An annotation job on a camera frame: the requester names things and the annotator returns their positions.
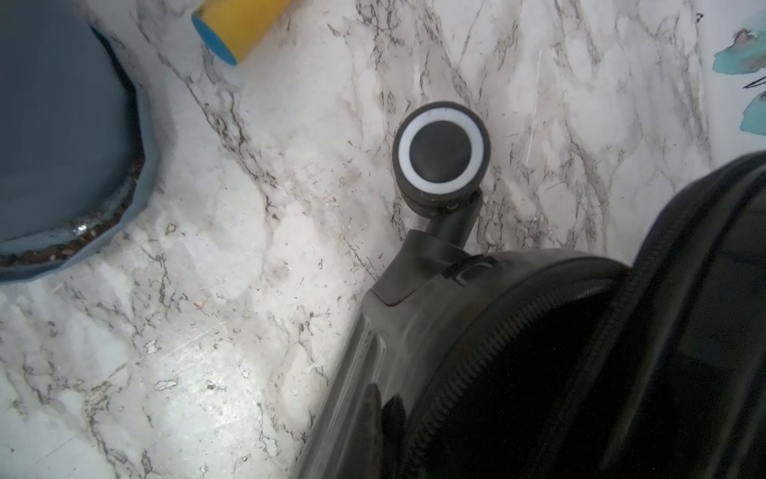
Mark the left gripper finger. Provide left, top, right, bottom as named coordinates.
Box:
left=352, top=384, right=406, bottom=478

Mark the green plant in blue pot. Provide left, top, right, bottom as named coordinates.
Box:
left=1, top=1, right=161, bottom=283

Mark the black white space suitcase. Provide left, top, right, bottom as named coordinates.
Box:
left=296, top=102, right=765, bottom=478

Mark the blue yellow toy rake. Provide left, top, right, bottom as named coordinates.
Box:
left=191, top=0, right=291, bottom=66

